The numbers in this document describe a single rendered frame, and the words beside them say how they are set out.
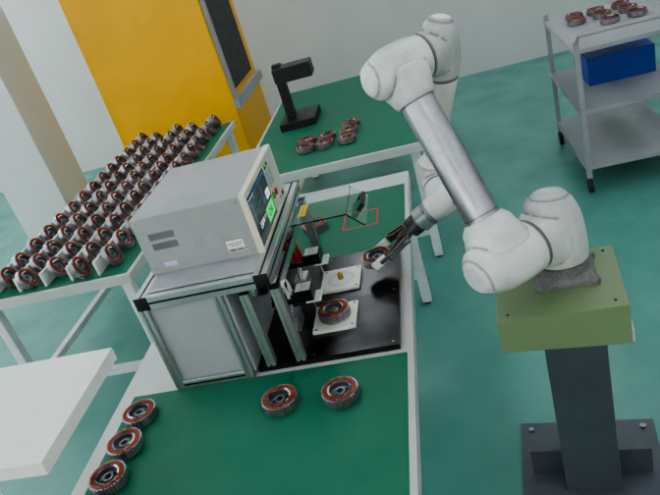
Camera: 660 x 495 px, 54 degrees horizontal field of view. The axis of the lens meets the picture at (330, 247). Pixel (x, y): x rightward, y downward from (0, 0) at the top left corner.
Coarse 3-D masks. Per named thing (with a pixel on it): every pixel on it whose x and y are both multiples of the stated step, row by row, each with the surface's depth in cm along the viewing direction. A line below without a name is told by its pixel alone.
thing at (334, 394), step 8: (344, 376) 194; (328, 384) 192; (336, 384) 193; (344, 384) 193; (352, 384) 189; (328, 392) 189; (336, 392) 190; (344, 392) 189; (352, 392) 187; (328, 400) 187; (336, 400) 186; (344, 400) 185; (352, 400) 186; (336, 408) 186
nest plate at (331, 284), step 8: (360, 264) 250; (328, 272) 252; (336, 272) 250; (344, 272) 248; (352, 272) 247; (360, 272) 245; (328, 280) 246; (336, 280) 245; (344, 280) 243; (352, 280) 242; (328, 288) 242; (336, 288) 240; (344, 288) 238; (352, 288) 238
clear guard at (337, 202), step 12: (324, 192) 247; (336, 192) 244; (348, 192) 241; (300, 204) 244; (312, 204) 240; (324, 204) 237; (336, 204) 234; (348, 204) 232; (312, 216) 231; (324, 216) 228; (336, 216) 226; (348, 216) 226; (360, 216) 230
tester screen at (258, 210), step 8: (256, 184) 210; (264, 184) 219; (256, 192) 209; (248, 200) 199; (256, 200) 207; (256, 208) 205; (264, 208) 213; (256, 216) 204; (264, 216) 212; (256, 224) 202; (264, 240) 207
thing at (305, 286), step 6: (306, 282) 221; (312, 282) 221; (294, 288) 220; (300, 288) 219; (306, 288) 218; (312, 288) 220; (294, 294) 217; (300, 294) 217; (306, 294) 217; (312, 294) 218; (318, 294) 220; (288, 300) 219; (294, 300) 218; (300, 300) 218; (306, 300) 218; (312, 300) 218; (318, 300) 218
